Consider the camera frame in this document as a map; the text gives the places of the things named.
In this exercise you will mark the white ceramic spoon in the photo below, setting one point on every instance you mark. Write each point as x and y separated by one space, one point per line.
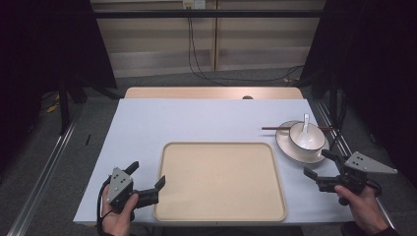
305 137

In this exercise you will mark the person's right hand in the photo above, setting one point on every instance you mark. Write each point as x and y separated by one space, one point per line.
362 206

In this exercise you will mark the wooden table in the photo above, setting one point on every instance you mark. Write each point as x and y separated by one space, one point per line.
196 92

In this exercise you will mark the beige plastic tray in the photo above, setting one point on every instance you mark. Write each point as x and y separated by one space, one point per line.
219 183

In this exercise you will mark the black metal stand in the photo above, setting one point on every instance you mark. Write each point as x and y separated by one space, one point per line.
64 108
333 98

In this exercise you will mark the pale blue table mat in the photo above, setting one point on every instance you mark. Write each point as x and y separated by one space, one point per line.
196 121

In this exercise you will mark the white plate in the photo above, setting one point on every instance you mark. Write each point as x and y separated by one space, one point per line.
288 147

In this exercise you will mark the white bowl with dark rim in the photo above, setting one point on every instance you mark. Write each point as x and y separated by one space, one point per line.
311 144

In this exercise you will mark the black curtain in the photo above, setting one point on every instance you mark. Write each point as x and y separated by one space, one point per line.
370 65
49 42

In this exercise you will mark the dark brown chopstick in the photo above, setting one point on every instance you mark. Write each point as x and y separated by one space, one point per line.
275 128

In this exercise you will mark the metal floor rail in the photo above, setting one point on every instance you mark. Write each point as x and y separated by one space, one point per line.
42 177
334 131

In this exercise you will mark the wall power outlet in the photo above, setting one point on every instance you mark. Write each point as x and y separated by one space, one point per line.
194 4

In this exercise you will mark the black horizontal metal bar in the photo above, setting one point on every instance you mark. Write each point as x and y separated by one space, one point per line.
209 13

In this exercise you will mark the person's left hand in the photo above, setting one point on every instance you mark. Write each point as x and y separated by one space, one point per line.
118 218

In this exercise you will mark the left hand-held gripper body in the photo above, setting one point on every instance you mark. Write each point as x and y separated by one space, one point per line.
119 187

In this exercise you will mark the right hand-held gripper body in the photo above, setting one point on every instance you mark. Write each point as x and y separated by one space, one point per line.
355 172

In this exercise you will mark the small black stick on floor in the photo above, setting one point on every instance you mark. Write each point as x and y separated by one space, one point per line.
88 140

